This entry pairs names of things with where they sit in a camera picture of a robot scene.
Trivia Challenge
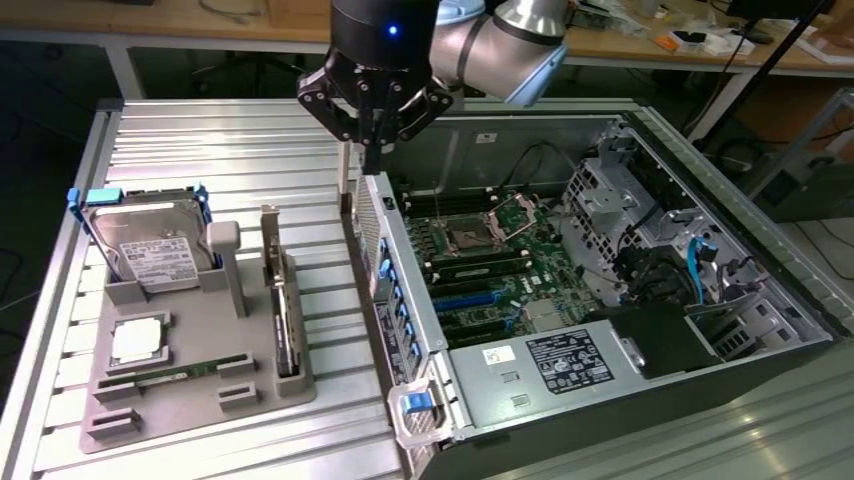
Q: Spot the metal socket cover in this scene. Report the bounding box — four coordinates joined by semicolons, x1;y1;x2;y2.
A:
482;193;538;242

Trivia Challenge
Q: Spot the black monitor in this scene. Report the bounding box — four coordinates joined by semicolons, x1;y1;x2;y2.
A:
723;0;835;44

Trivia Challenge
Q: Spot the silver cpu chip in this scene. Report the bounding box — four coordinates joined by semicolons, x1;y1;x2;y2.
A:
109;319;165;364

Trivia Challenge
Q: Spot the blue sata wire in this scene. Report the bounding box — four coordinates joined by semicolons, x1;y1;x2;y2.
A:
683;237;716;307

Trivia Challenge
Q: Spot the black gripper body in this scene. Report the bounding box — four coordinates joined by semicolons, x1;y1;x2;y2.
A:
329;0;441;76

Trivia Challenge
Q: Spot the blue expansion slot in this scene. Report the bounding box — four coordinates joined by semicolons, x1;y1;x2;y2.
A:
432;289;502;312

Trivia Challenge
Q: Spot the black equipment box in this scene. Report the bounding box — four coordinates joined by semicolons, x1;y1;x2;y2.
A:
765;154;854;224

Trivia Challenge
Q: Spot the grey printed parts rack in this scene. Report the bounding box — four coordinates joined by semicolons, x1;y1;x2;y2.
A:
77;221;318;454

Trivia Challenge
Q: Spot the black nvidia graphics card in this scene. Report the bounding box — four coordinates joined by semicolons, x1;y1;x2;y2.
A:
257;203;301;381

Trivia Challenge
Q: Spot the silver disk bay cage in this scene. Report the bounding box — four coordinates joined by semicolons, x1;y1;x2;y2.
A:
562;157;672;304

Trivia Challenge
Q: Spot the black tripod pole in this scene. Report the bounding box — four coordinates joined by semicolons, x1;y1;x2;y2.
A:
683;0;835;144

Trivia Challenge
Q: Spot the wooden desk white frame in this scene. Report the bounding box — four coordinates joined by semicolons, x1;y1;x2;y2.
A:
0;0;854;101

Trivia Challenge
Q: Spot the green motherboard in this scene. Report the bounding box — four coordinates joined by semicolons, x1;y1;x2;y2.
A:
398;189;594;346

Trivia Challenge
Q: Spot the blue disk caddy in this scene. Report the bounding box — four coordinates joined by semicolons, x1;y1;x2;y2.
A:
65;183;216;284

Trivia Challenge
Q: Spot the grey power supply unit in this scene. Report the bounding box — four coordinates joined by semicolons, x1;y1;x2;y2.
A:
446;319;647;431

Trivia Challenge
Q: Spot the black chair base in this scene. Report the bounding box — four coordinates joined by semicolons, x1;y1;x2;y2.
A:
192;49;312;96

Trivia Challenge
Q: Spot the silver hard disk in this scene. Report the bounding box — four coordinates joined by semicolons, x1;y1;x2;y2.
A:
89;189;218;295

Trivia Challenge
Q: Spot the cpu socket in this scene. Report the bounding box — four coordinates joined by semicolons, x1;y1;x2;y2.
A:
442;214;496;252

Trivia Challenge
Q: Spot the black power wire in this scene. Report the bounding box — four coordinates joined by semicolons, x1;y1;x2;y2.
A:
502;142;572;189

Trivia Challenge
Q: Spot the green ram stick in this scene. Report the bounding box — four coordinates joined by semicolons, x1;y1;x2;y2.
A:
98;355;246;389

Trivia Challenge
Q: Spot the open black pc case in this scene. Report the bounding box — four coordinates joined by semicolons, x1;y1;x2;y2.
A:
336;110;843;480

